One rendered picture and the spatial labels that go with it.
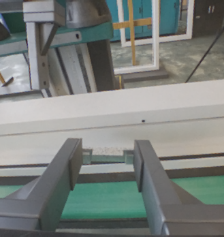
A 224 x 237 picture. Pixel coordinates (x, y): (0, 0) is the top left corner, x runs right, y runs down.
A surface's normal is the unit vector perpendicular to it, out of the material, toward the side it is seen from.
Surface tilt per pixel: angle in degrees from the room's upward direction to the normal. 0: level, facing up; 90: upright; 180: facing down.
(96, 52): 90
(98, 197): 0
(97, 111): 0
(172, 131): 90
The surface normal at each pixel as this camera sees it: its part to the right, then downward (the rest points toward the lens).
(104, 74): 0.00, 0.65
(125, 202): -0.14, -0.76
